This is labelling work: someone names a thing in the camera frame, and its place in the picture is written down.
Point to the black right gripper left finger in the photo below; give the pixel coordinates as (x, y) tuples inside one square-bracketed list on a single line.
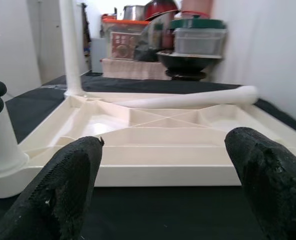
[(57, 195)]

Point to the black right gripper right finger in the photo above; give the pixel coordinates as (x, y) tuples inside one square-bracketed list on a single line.
[(270, 180)]

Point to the white plastic table leg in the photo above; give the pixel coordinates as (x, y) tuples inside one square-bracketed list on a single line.
[(0, 150), (70, 50), (187, 100)]

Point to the white plastic table top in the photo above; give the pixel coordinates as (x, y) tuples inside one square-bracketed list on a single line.
[(162, 150)]

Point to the crumpled clear plastic wrap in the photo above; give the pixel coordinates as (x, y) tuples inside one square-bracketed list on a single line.
[(55, 86)]

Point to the hanging dark garment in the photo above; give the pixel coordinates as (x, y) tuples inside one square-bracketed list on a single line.
[(86, 32)]

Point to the black tablecloth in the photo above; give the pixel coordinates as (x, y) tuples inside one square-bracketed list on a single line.
[(162, 212)]

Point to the white floor appliance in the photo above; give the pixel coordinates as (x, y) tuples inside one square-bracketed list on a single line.
[(97, 53)]

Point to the red printed carton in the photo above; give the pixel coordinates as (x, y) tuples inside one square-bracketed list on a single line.
[(122, 46)]

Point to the beige cloth-covered table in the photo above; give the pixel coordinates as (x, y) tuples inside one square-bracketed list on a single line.
[(135, 68)]

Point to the orange-lidded container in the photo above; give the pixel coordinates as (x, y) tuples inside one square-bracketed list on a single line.
[(122, 24)]

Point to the black bag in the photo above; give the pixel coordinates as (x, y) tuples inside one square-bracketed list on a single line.
[(145, 52)]

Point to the clear plastic storage box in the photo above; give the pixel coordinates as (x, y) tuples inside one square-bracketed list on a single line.
[(197, 41)]

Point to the steel pot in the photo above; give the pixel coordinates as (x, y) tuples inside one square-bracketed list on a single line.
[(132, 11)]

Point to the green-lidded container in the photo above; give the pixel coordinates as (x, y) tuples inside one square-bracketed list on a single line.
[(197, 23)]

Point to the steel bowl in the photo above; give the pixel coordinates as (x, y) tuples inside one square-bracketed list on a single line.
[(157, 28)]

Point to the red round bowl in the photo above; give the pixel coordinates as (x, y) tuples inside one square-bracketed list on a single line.
[(162, 8)]

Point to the pink plastic bucket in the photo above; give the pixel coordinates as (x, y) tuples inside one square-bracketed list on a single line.
[(197, 6)]

